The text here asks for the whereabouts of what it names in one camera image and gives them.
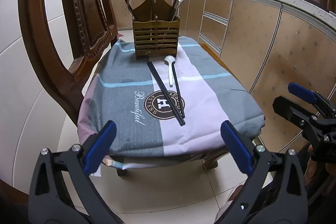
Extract white plastic spoon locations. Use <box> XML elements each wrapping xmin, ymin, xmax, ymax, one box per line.
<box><xmin>164</xmin><ymin>55</ymin><xmax>175</xmax><ymax>88</ymax></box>

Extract brown carved wooden chair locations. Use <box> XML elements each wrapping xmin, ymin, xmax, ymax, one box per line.
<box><xmin>18</xmin><ymin>0</ymin><xmax>117</xmax><ymax>122</ymax></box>

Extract brown wooden utensil holder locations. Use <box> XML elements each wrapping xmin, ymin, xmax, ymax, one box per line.
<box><xmin>133</xmin><ymin>0</ymin><xmax>180</xmax><ymax>59</ymax></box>

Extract person's right hand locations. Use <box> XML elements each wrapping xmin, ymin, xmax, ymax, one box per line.
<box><xmin>304</xmin><ymin>144</ymin><xmax>336</xmax><ymax>185</ymax></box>

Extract grey pink checked cloth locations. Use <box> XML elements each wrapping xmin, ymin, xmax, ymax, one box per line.
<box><xmin>77</xmin><ymin>36</ymin><xmax>265</xmax><ymax>170</ymax></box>

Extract black chopstick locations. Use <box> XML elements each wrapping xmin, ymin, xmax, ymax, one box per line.
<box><xmin>172</xmin><ymin>64</ymin><xmax>185</xmax><ymax>119</ymax></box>
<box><xmin>147</xmin><ymin>61</ymin><xmax>186</xmax><ymax>126</ymax></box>

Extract brown lower kitchen cabinets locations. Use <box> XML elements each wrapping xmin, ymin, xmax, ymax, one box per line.
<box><xmin>109</xmin><ymin>0</ymin><xmax>336</xmax><ymax>151</ymax></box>

